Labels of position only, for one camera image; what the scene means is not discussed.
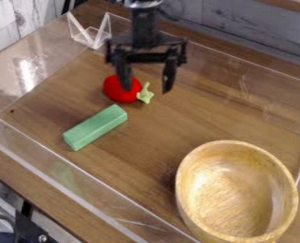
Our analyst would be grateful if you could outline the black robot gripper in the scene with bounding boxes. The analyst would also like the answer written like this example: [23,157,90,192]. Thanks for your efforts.
[106,33,188,93]

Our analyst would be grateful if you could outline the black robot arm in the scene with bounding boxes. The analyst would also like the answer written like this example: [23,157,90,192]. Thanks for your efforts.
[106,0,188,93]

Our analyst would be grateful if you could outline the red plush tomato toy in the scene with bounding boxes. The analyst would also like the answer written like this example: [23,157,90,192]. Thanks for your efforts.
[103,75,154,104]

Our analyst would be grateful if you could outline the green rectangular block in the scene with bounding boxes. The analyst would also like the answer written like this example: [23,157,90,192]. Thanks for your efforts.
[63,104,129,151]

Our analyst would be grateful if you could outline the wooden bowl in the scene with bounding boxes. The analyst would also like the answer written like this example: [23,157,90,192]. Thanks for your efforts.
[176,140,299,243]

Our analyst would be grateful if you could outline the clear acrylic corner bracket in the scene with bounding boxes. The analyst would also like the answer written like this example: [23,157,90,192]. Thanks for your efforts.
[66,12,113,49]

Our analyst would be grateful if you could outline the clear acrylic barrier wall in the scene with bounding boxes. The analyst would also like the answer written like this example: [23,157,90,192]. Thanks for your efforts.
[0,20,300,243]

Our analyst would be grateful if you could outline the black cable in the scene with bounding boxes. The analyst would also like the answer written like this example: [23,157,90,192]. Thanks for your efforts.
[0,213,18,243]

